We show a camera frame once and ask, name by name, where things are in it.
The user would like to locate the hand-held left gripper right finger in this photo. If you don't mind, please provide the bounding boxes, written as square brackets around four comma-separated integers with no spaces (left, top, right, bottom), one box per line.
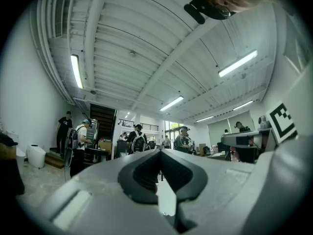
[160,148,256,235]

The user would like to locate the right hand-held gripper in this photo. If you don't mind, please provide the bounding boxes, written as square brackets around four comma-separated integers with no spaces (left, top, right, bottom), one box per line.
[221,62,313,148]

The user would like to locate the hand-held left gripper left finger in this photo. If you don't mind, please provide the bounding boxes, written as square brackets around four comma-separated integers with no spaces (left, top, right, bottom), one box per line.
[47,148,177,235]

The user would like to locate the black work table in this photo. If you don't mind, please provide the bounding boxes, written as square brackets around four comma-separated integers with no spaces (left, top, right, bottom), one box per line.
[84,147,110,165]

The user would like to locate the cardboard box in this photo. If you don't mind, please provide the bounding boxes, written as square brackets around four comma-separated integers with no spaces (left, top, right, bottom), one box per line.
[98,140,113,154]

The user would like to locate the black floor fan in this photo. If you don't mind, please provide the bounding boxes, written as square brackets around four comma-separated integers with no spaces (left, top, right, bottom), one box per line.
[63,128,74,181]

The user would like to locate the black and white backpack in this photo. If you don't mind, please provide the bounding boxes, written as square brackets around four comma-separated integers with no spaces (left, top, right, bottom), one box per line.
[130,131,147,154]

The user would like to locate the wooden step platform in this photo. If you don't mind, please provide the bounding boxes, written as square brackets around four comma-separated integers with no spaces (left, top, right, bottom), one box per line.
[45,148,66,169]

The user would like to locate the dark staircase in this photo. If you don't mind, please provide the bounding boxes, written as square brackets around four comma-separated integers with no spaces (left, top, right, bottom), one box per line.
[89,103,117,141]

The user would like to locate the ceiling air vent grille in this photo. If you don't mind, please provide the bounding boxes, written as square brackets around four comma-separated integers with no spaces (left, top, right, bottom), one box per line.
[54,0,69,38]

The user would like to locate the small grey camera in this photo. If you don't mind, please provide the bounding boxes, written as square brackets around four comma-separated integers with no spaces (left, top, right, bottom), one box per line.
[258,116,271,130]

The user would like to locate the black head-worn camera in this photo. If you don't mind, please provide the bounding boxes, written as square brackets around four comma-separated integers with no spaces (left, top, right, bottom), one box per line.
[183,0,237,25]

